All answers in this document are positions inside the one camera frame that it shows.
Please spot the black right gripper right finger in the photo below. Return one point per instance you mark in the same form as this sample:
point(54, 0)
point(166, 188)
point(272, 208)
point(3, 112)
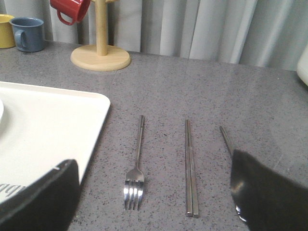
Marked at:
point(265, 200)

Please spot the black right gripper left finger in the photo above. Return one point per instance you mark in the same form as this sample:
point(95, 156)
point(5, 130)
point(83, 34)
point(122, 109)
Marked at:
point(46, 205)

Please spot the silver metal spoon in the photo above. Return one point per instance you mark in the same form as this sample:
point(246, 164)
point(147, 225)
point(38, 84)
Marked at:
point(231, 150)

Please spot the silver metal fork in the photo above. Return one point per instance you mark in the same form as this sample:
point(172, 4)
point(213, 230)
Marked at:
point(134, 181)

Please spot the white round plate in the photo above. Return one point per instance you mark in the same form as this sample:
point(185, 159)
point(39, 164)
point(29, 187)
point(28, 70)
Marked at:
point(1, 114)

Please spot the cream rectangular serving tray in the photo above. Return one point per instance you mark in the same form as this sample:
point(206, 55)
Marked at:
point(44, 126)

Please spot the white object at edge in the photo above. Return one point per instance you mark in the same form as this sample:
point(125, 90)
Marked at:
point(302, 66)

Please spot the wooden mug tree stand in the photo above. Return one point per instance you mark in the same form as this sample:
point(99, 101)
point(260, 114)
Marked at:
point(101, 56)

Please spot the grey pleated curtain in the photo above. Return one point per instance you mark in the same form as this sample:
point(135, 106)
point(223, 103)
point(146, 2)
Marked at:
point(267, 33)

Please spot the blue enamel mug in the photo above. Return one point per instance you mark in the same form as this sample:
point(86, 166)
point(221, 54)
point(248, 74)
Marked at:
point(28, 33)

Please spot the yellow enamel mug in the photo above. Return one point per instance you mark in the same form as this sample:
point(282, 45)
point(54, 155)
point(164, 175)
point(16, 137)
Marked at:
point(6, 32)

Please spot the red enamel mug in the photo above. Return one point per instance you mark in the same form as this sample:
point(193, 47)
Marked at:
point(70, 11)

